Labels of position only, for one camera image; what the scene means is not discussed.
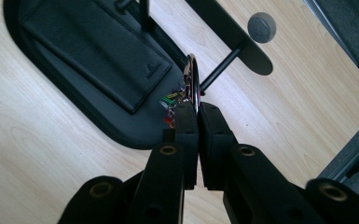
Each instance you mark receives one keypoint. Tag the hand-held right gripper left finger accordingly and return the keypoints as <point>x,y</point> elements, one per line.
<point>187,140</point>

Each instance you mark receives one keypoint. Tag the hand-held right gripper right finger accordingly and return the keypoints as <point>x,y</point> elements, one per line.
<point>214,143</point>

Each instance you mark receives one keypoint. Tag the black key rack with tray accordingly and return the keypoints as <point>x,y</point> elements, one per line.
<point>130,132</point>

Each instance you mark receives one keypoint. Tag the key bunch with coloured tags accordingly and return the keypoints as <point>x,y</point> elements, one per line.
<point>193,81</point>

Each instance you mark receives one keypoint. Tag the black leather wallet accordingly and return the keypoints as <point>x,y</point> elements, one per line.
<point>99,49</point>

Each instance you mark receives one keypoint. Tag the grey round table cap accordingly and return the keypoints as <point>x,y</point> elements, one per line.
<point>262,27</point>

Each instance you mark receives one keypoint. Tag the metal floor rail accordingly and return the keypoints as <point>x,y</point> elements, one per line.
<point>351,152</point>

